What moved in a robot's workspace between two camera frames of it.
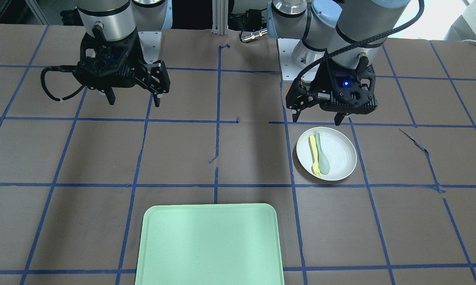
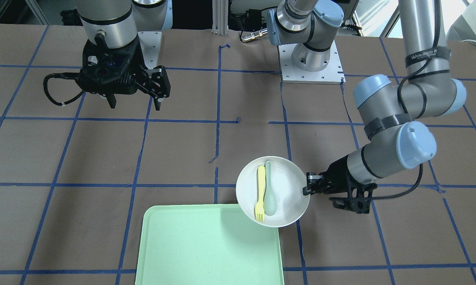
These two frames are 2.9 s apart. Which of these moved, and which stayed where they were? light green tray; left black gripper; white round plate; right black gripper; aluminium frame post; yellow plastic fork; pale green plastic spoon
Moved: pale green plastic spoon; yellow plastic fork; left black gripper; white round plate
Stayed: light green tray; aluminium frame post; right black gripper
